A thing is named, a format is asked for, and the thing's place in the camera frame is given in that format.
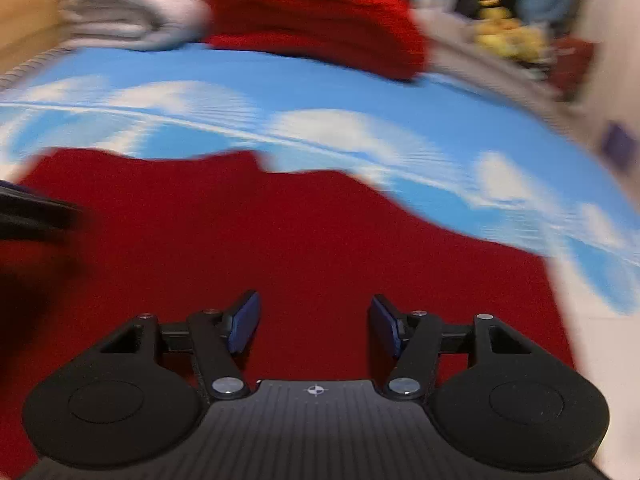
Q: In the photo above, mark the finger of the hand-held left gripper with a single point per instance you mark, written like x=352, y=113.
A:
x=35, y=215

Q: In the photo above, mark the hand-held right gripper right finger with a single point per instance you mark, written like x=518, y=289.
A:
x=385, y=323

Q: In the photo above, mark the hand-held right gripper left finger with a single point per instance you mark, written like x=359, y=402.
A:
x=245, y=321

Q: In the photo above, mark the red garment with black collar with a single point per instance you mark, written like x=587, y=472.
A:
x=300, y=245

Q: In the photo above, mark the grey white folded cloth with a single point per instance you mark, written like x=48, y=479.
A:
x=130, y=5

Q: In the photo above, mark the purple box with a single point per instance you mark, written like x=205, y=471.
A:
x=619, y=142

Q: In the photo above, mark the yellow plush toy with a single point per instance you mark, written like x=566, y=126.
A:
x=510, y=35

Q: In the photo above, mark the red brown bag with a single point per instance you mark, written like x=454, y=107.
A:
x=572, y=67

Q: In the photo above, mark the folded red cloth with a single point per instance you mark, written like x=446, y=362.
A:
x=320, y=10

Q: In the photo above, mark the wooden bed frame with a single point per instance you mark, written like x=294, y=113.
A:
x=25, y=10

